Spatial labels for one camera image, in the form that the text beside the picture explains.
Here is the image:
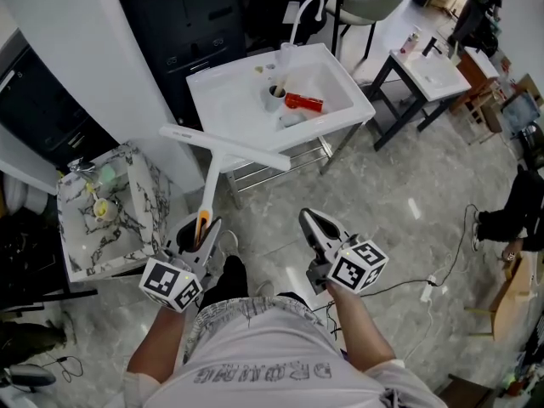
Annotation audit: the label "person's white printed shirt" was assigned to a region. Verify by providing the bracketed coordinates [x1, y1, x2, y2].
[127, 294, 450, 408]

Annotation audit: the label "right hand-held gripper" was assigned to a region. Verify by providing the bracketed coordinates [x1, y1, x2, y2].
[298, 208, 390, 296]

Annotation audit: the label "grey cup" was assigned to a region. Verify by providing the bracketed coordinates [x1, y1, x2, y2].
[264, 83, 288, 114]

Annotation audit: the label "person's left forearm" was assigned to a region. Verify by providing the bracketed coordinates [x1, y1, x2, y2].
[126, 307, 188, 384]

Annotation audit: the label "tall black cabinet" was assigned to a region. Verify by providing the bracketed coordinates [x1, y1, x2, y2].
[114, 0, 248, 128]

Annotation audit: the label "white squeegee with orange handle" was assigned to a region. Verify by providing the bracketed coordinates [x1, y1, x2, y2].
[159, 124, 292, 248]

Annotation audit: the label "white soap dish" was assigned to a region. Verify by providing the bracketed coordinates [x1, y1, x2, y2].
[277, 112, 308, 129]

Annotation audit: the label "wooden cabinet with white top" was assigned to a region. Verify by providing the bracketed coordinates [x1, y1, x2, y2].
[449, 46, 502, 115]

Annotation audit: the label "grey device with cable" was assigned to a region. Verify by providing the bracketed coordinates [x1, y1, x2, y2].
[0, 354, 85, 389]

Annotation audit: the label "person's left shoe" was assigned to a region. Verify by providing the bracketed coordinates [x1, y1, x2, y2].
[218, 229, 240, 268]

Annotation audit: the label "white ceramic sink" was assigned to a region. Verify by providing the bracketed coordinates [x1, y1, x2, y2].
[185, 42, 377, 174]

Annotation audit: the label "white sink on black frame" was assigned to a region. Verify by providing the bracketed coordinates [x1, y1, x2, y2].
[372, 42, 473, 153]

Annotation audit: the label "black faucet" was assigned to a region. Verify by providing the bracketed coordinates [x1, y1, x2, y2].
[421, 36, 444, 58]

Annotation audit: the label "pink bottle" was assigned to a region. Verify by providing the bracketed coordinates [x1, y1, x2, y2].
[400, 31, 422, 55]

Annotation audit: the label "white curved faucet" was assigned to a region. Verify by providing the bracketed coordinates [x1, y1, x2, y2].
[289, 0, 326, 47]

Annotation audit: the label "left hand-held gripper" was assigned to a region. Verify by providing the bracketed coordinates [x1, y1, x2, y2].
[139, 216, 224, 314]

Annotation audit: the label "marble pattern sink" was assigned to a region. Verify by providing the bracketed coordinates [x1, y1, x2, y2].
[55, 141, 176, 284]

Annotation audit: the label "metal sink stand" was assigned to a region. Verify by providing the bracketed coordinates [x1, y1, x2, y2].
[225, 120, 367, 211]

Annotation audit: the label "person's right forearm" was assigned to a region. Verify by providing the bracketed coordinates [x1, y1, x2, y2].
[330, 281, 397, 376]

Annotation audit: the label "wooden chair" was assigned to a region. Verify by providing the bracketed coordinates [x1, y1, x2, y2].
[464, 253, 540, 343]

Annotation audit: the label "beige mug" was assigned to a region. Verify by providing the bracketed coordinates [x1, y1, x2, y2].
[92, 197, 119, 224]

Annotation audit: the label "low black cabinet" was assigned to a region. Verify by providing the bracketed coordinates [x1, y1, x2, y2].
[0, 42, 94, 163]

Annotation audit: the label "white power strip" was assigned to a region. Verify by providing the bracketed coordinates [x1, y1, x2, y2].
[419, 273, 439, 302]

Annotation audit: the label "black cable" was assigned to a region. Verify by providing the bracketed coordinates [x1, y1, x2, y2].
[360, 203, 482, 297]

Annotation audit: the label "green chair with black legs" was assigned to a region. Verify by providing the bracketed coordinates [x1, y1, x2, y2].
[330, 0, 405, 61]

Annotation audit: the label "person's black trousers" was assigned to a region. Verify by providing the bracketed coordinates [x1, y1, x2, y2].
[198, 254, 309, 316]

